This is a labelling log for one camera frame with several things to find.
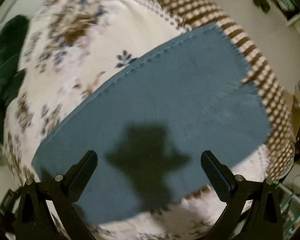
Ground blue denim pants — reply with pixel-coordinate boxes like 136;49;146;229
32;23;272;225

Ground dark green clothing pile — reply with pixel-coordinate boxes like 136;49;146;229
0;15;29;144

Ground glass side table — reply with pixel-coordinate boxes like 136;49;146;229
276;179;300;239

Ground floral patterned bed blanket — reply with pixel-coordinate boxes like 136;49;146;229
3;0;293;239

